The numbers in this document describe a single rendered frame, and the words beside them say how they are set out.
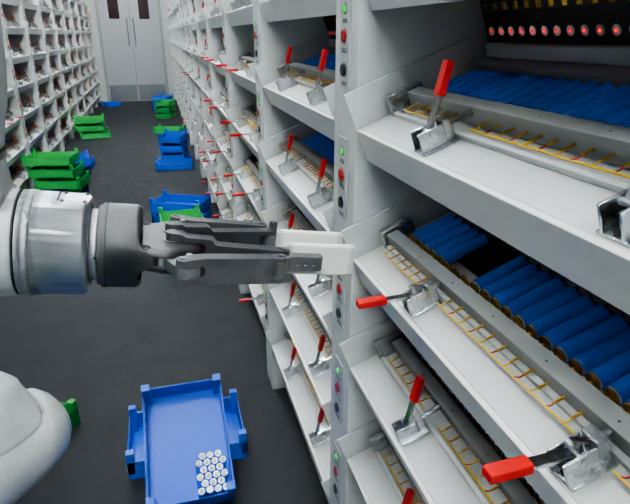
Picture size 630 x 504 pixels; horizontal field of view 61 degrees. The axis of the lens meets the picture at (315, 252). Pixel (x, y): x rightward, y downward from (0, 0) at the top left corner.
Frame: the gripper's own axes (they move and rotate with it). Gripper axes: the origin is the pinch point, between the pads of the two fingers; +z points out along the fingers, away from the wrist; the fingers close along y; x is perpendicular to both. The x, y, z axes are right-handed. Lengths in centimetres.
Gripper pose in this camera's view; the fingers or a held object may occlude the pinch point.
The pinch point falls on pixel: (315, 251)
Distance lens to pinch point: 53.7
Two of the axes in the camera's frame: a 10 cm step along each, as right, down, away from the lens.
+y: -2.8, -3.6, 8.9
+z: 9.5, 0.3, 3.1
